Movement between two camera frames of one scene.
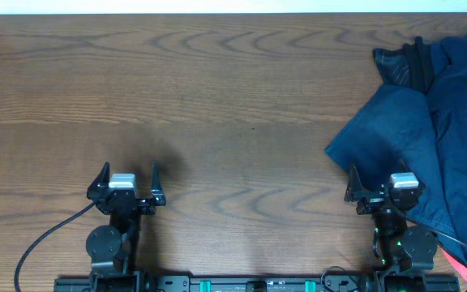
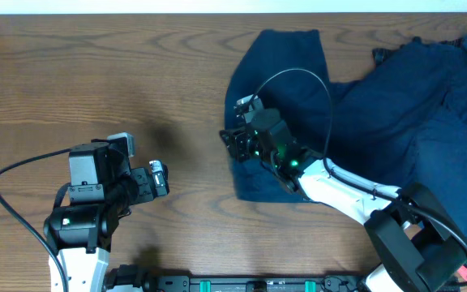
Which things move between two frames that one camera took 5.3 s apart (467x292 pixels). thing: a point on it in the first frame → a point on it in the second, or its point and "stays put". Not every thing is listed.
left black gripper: [157, 198] → [147, 192]
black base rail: [258, 284] stays put
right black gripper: [371, 201] → [236, 143]
